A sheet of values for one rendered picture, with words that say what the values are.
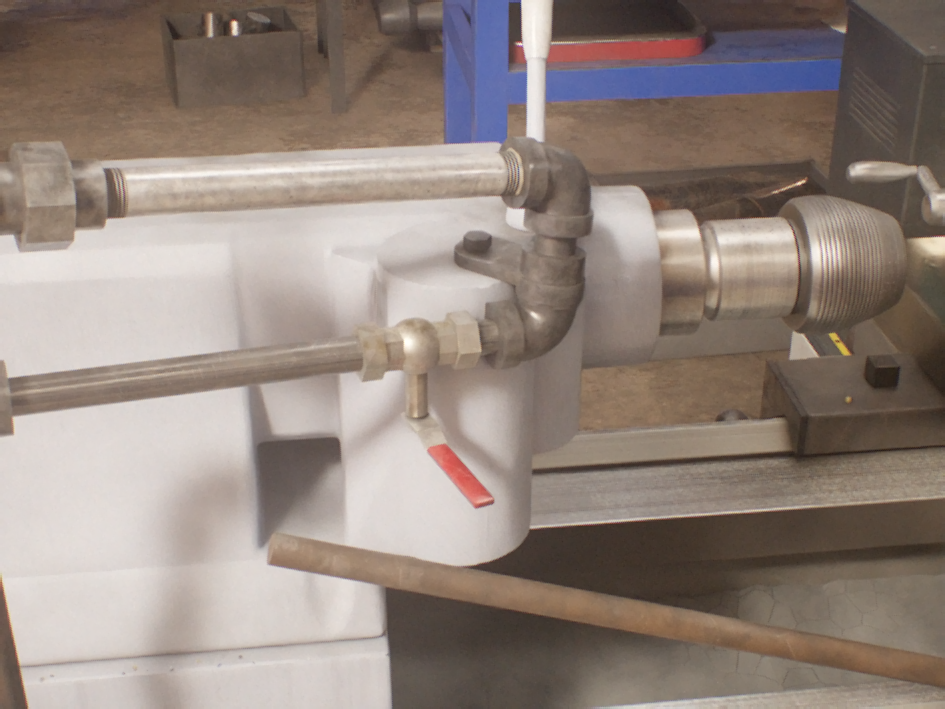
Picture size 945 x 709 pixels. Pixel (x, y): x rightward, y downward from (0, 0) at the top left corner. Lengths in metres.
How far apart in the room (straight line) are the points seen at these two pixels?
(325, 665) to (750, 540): 0.44
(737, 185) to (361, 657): 2.43
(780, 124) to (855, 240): 3.60
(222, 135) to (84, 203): 3.78
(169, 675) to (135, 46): 4.54
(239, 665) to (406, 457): 0.15
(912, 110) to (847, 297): 1.45
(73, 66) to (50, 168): 4.51
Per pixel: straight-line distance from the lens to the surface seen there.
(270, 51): 4.64
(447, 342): 0.74
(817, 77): 2.86
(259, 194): 0.66
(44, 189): 0.63
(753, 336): 3.17
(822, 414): 1.23
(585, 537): 1.15
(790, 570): 1.27
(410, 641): 1.20
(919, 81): 2.35
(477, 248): 0.77
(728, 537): 1.18
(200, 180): 0.66
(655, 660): 1.20
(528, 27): 0.85
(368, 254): 0.81
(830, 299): 0.93
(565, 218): 0.73
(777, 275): 0.93
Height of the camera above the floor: 1.49
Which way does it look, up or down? 28 degrees down
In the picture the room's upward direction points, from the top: straight up
